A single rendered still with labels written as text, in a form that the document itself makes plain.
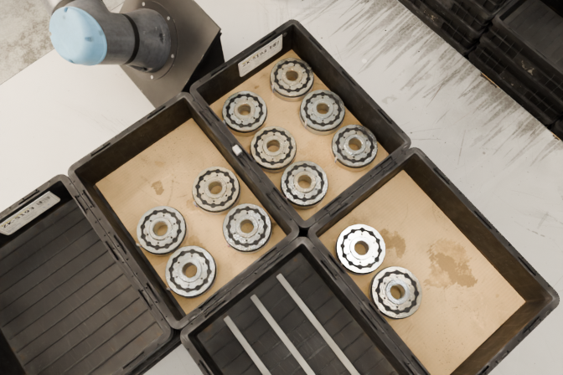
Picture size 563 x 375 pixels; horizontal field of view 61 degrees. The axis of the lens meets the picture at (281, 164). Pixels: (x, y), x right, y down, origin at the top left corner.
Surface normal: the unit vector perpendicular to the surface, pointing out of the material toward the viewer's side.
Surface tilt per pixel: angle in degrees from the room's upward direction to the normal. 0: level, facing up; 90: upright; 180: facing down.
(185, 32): 43
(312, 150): 0
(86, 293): 0
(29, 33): 0
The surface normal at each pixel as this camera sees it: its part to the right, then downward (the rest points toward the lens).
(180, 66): -0.51, 0.17
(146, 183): 0.01, -0.33
